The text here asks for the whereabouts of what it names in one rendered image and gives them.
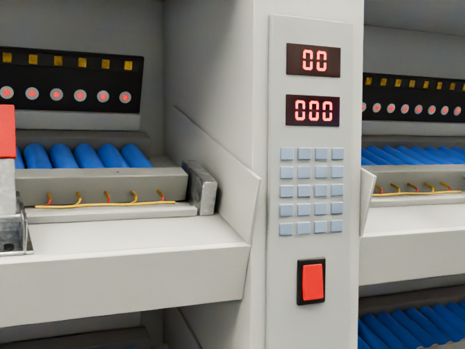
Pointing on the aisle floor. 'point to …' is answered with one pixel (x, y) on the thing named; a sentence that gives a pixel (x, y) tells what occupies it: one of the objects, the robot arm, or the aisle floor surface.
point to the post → (247, 131)
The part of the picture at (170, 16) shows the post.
